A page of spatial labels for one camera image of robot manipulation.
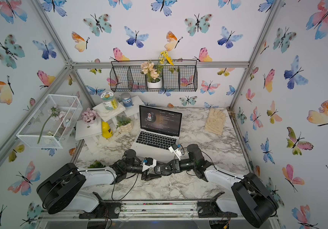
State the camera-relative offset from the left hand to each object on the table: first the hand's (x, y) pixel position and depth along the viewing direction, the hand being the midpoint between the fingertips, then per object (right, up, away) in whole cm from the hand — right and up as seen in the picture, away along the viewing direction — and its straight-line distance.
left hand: (161, 168), depth 78 cm
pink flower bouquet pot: (-40, +28, +3) cm, 49 cm away
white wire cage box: (-57, +24, -4) cm, 62 cm away
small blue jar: (-24, +40, +18) cm, 50 cm away
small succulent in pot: (-26, +24, +20) cm, 40 cm away
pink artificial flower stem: (-55, +31, -4) cm, 63 cm away
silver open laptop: (-3, +19, +25) cm, 32 cm away
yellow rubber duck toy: (-37, +19, +17) cm, 45 cm away
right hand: (+2, +1, -4) cm, 5 cm away
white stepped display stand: (-39, +25, +26) cm, 54 cm away
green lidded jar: (-31, +37, +6) cm, 48 cm away
